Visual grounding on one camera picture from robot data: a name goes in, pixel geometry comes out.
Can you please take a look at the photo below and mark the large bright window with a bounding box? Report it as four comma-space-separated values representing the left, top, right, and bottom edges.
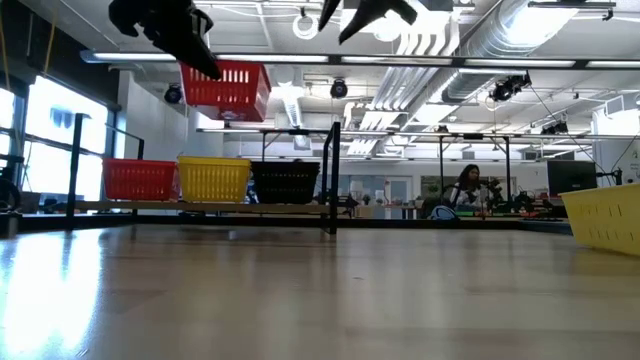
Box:
0, 74, 114, 201

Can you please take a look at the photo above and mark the black ceiling fixture cluster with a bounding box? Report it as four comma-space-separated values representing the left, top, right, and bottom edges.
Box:
488, 73, 532, 104

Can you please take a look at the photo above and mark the red plastic basket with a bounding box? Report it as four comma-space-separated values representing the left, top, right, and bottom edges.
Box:
104, 164, 180, 202
178, 59, 272, 124

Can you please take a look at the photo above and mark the white LED light bar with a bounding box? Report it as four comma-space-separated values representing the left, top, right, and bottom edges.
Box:
218, 53, 329, 64
81, 50, 175, 63
587, 59, 640, 70
342, 55, 454, 66
464, 58, 576, 69

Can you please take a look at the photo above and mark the black monitor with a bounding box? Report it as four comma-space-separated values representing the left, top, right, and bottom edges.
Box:
546, 159, 599, 197

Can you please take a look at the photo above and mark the person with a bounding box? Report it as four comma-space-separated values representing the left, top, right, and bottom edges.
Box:
448, 163, 490, 214

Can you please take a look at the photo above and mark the black background gantry frame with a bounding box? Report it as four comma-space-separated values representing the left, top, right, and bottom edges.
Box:
196, 127, 640, 201

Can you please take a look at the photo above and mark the white ceiling ring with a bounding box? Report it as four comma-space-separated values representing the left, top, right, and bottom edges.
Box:
292, 13, 320, 41

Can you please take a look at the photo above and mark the blue white round object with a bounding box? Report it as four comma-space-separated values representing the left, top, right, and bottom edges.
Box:
428, 204, 459, 222

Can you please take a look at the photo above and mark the silver ventilation duct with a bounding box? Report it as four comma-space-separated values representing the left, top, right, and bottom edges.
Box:
442, 0, 581, 104

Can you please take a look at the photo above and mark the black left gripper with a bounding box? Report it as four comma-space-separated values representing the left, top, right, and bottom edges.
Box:
108, 0, 222, 80

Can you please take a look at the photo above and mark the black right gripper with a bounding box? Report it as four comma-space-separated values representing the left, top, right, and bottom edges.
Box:
318, 0, 418, 45

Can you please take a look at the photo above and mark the black aluminium rig frame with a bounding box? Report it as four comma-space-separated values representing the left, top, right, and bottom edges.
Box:
19, 213, 575, 236

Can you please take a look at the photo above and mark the black overhead beam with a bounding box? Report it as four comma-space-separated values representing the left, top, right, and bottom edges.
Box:
79, 49, 640, 71

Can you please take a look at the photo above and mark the black metal shelf frame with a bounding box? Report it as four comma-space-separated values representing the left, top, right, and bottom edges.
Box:
66, 112, 343, 236

